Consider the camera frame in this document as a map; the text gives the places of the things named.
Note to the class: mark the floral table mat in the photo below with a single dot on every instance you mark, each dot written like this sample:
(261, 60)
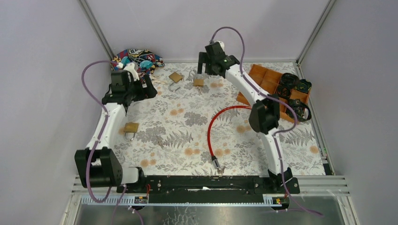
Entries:
(181, 119)

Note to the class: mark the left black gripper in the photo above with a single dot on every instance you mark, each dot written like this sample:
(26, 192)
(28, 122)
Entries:
(145, 88)

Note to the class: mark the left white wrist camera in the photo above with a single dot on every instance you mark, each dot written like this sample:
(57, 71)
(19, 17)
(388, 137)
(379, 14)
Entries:
(130, 67)

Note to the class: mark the small metal key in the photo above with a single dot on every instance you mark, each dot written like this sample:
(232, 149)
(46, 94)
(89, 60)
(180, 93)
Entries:
(160, 142)

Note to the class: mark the red cable lock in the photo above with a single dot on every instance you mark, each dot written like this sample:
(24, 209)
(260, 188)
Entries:
(218, 133)

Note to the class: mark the orange compartment tray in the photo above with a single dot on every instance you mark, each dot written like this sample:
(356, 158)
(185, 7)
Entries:
(288, 87)

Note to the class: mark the small brass padlock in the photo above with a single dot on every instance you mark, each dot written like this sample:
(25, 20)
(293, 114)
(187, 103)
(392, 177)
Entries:
(197, 79)

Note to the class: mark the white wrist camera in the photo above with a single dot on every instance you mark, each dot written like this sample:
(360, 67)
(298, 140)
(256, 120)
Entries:
(221, 44)
(130, 67)

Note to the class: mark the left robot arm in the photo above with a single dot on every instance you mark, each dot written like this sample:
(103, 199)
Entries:
(97, 163)

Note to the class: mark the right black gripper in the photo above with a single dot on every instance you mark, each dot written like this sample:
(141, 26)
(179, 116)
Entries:
(202, 59)

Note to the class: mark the open brass padlock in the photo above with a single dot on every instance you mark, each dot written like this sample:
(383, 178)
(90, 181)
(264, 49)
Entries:
(175, 78)

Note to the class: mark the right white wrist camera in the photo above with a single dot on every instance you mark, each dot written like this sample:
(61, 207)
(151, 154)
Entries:
(221, 44)

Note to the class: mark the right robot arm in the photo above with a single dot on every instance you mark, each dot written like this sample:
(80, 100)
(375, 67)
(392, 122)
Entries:
(265, 108)

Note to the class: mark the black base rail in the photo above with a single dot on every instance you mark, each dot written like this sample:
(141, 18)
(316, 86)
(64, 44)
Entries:
(209, 189)

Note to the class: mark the colourful patterned cloth bag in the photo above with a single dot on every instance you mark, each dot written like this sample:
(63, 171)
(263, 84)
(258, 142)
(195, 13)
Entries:
(145, 60)

